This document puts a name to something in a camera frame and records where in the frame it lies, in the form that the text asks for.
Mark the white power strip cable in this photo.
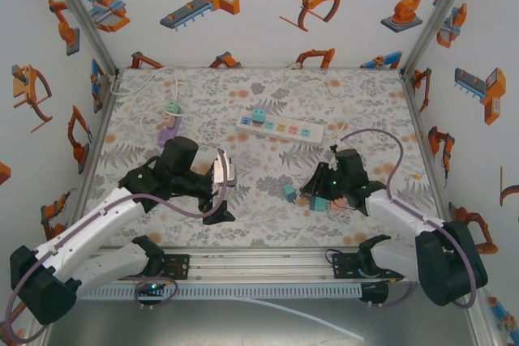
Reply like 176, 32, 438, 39
283, 62, 350, 139

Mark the floral table mat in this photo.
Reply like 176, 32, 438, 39
75, 66, 451, 248

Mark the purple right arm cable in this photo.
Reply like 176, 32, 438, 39
334, 127, 478, 310

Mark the purple strip white cable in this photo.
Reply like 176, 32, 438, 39
109, 68, 190, 128

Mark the purple power strip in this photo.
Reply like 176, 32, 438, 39
157, 113, 182, 149

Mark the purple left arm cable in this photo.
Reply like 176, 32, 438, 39
6, 147, 230, 343

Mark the aluminium corner post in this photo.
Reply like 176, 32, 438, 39
399, 0, 482, 75
40, 0, 121, 75

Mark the thin white tube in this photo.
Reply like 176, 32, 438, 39
238, 296, 366, 342

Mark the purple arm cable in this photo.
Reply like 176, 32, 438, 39
334, 127, 478, 310
6, 147, 230, 343

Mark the white slotted cable duct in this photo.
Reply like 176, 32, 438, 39
76, 284, 362, 301

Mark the aluminium front frame rail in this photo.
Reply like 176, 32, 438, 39
38, 246, 480, 285

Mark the white power strip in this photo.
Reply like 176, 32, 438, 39
235, 109, 326, 145

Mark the aluminium side rail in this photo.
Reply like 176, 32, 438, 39
399, 70, 461, 248
60, 70, 122, 250

